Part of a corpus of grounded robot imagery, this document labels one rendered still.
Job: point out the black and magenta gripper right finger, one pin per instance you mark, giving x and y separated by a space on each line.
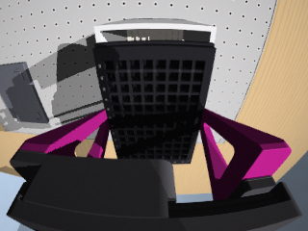
256 153

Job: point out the grey rectangular base plate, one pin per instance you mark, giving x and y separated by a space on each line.
55 38

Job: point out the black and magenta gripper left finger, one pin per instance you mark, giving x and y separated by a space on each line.
63 140

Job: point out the black well plate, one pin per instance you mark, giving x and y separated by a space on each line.
154 126

